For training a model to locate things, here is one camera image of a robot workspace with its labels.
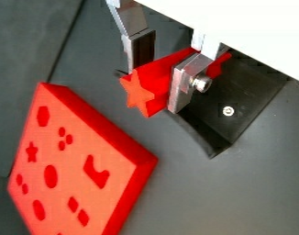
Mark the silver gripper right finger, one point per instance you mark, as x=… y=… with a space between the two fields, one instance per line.
x=188 y=72

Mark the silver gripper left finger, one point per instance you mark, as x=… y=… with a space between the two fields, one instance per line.
x=138 y=37

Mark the red star-profile bar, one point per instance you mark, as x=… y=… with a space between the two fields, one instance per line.
x=148 y=83

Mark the black curved fixture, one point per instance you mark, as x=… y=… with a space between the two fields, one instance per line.
x=218 y=114

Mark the red shape-sorter block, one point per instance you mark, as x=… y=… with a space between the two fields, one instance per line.
x=79 y=170

